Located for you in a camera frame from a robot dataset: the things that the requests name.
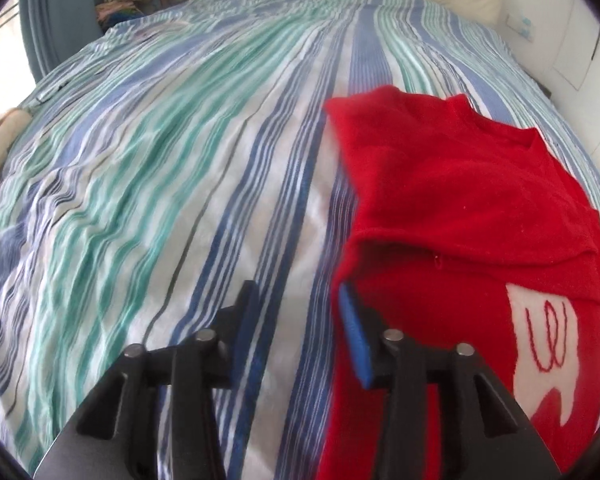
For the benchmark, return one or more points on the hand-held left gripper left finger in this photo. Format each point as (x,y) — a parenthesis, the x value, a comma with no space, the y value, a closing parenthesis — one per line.
(244,332)

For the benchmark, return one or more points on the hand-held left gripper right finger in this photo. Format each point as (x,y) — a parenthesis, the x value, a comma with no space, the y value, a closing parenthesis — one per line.
(356,337)

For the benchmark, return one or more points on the red sweater with white animal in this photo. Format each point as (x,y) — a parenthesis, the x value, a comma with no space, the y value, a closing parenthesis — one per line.
(455,185)

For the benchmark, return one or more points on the colourful clothes pile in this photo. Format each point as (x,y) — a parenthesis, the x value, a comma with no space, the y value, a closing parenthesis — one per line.
(115,14)

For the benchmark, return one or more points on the striped bed sheet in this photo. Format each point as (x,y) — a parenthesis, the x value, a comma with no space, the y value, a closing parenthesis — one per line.
(155,160)

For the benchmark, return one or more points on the patterned pillow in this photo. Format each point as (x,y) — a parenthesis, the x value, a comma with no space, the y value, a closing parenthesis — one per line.
(0,145)

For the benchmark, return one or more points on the white wardrobe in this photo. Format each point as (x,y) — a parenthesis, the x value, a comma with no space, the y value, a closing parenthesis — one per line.
(570,35)

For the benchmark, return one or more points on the blue curtain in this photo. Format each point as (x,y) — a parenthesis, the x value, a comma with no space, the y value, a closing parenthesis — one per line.
(55,10)

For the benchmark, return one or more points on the wall socket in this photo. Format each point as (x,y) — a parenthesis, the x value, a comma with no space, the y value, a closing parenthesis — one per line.
(522,27)

